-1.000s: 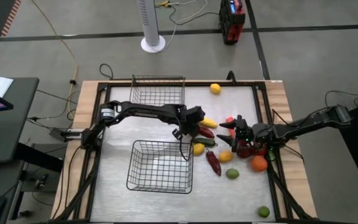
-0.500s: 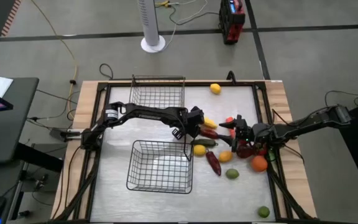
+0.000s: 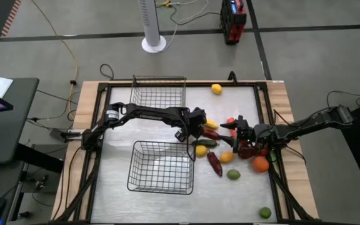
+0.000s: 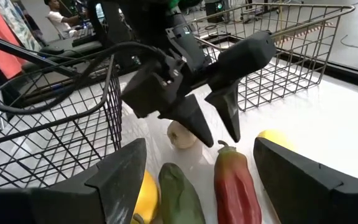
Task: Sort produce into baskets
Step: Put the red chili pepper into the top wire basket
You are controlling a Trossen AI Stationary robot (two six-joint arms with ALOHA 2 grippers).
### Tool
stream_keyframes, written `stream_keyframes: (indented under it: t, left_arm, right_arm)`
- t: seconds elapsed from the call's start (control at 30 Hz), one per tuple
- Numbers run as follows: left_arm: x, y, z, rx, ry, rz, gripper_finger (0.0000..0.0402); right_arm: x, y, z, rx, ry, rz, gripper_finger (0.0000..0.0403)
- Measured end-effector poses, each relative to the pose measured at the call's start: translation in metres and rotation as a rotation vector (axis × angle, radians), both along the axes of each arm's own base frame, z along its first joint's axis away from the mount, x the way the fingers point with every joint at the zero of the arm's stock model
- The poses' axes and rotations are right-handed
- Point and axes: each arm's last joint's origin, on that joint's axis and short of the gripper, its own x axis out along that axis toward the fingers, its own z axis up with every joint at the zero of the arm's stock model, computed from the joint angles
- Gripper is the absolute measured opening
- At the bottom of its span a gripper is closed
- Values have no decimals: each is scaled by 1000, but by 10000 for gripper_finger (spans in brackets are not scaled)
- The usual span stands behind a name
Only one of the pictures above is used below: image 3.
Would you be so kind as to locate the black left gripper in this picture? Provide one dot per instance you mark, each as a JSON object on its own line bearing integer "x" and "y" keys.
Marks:
{"x": 196, "y": 118}

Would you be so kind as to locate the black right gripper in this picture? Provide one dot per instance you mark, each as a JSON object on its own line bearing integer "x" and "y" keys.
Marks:
{"x": 245, "y": 131}

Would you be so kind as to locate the yellow corn cob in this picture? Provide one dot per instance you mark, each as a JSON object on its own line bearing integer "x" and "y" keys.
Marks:
{"x": 212, "y": 125}

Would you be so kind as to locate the orange carrot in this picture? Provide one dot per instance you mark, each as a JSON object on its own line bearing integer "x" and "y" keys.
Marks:
{"x": 231, "y": 120}

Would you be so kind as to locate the green chili pepper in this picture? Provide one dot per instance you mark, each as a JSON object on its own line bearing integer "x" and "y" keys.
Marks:
{"x": 206, "y": 143}

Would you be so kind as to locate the yellow orange mango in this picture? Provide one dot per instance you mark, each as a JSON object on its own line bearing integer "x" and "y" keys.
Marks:
{"x": 226, "y": 157}

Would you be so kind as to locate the dark red apple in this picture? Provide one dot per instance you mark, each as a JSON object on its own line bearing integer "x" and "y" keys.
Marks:
{"x": 245, "y": 153}

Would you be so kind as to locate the dark red chili pepper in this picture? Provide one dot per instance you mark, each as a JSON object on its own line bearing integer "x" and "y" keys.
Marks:
{"x": 214, "y": 163}

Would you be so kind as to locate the green lime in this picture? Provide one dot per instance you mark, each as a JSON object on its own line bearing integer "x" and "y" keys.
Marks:
{"x": 233, "y": 174}
{"x": 265, "y": 212}

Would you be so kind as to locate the orange fruit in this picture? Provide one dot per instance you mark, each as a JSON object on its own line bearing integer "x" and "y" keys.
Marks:
{"x": 260, "y": 164}

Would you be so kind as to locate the large yellow lemon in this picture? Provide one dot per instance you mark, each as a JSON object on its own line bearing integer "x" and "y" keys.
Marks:
{"x": 216, "y": 89}

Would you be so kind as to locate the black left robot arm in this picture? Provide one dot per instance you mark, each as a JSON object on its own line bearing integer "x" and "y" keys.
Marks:
{"x": 148, "y": 112}

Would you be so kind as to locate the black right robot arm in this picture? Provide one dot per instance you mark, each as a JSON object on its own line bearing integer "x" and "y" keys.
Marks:
{"x": 308, "y": 123}

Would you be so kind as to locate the small green vegetable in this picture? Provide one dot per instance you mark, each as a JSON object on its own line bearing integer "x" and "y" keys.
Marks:
{"x": 272, "y": 155}

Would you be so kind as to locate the black clamp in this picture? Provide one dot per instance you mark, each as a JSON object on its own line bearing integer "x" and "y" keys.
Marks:
{"x": 232, "y": 76}

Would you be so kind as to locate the red black power station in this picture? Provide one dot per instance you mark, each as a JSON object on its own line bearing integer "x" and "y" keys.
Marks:
{"x": 233, "y": 25}

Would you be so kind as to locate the white tower fan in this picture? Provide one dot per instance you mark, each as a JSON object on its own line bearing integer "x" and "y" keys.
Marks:
{"x": 150, "y": 18}

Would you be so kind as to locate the black metal table frame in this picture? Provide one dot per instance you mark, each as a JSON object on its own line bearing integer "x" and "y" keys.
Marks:
{"x": 198, "y": 83}

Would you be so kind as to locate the grey camera bracket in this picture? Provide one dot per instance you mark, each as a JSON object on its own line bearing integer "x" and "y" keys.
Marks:
{"x": 62, "y": 136}

